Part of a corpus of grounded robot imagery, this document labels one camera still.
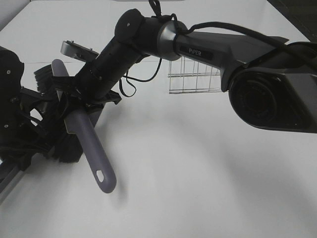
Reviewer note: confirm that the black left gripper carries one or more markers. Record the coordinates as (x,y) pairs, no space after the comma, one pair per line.
(29,124)

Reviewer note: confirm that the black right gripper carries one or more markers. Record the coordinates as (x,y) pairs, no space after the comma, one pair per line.
(87,93)

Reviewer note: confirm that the purple brush black bristles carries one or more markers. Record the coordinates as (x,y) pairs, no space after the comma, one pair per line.
(79,122)

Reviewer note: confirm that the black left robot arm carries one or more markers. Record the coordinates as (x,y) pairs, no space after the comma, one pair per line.
(11,70)

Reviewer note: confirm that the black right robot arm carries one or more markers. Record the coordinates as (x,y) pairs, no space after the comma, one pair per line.
(272,84)

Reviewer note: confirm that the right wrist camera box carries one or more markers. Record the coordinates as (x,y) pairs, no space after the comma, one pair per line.
(78,52)

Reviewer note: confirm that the chrome wire rack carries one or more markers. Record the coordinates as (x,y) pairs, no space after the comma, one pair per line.
(189,76)

